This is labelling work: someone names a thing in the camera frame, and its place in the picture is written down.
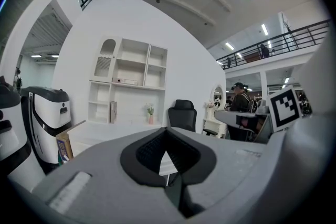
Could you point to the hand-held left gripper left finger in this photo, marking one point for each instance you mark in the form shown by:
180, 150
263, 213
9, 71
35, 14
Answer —
92, 178

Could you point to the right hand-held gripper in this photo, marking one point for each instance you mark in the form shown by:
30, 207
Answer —
284, 110

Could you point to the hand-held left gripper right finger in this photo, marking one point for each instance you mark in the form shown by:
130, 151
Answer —
225, 165

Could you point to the white vanity dresser with mirror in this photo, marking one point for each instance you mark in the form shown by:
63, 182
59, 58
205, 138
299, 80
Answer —
212, 126

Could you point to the brown cardboard box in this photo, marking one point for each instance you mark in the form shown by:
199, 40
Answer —
63, 147

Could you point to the black office chair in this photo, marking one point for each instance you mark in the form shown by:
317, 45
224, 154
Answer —
182, 115

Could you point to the white tube ceiling light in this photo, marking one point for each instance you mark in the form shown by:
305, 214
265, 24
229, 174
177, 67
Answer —
264, 30
229, 46

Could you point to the pink vase with white flowers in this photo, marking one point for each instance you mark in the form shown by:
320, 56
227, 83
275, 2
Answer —
151, 119

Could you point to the white and black appliance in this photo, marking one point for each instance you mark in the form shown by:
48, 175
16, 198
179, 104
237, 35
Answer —
10, 123
50, 110

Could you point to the white shelf cabinet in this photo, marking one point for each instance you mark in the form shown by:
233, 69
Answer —
131, 102

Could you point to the white flat box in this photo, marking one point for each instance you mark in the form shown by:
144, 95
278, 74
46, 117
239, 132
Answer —
124, 81

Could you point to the grey picture frame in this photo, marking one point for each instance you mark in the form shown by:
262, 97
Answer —
113, 112

